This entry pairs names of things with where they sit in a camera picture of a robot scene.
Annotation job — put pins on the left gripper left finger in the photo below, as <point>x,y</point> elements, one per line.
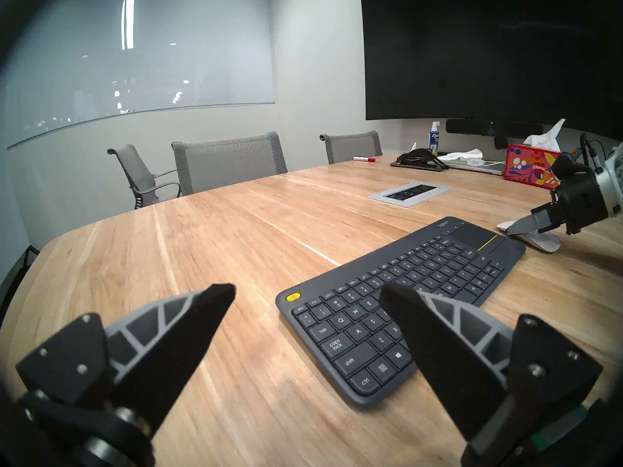
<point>165,334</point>

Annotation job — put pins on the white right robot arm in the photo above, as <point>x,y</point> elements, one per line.
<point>614,179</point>

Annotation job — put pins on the black video conference bar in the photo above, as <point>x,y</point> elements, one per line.
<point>491,126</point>

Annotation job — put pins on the grey mesh office chair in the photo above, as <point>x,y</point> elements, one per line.
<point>229,162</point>
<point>353,147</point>

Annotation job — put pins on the white computer mouse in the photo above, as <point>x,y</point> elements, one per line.
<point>535,240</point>

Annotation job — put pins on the white facial tissue sheet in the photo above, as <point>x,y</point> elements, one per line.
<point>547,136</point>

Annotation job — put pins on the wall-mounted glass whiteboard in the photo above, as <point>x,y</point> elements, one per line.
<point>136,57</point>

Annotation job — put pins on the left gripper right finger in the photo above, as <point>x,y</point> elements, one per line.
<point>448,347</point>

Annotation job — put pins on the silver closed laptop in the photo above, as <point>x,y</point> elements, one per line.
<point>491,169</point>

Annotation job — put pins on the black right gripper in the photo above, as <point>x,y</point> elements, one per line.
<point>579,198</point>

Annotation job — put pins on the large crumpled white tissue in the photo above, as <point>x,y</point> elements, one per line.
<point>462,155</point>

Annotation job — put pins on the grey armrest office chair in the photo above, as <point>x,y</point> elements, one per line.
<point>138,171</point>

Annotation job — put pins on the large black TV screen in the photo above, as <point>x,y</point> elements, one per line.
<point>486,47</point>

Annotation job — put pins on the silver table power outlet panel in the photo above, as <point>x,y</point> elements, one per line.
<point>410,193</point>

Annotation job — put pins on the whiteboard cleaner spray bottle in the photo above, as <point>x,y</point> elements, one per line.
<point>434,140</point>

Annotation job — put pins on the red floral tissue box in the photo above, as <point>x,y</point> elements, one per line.
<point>530,167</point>

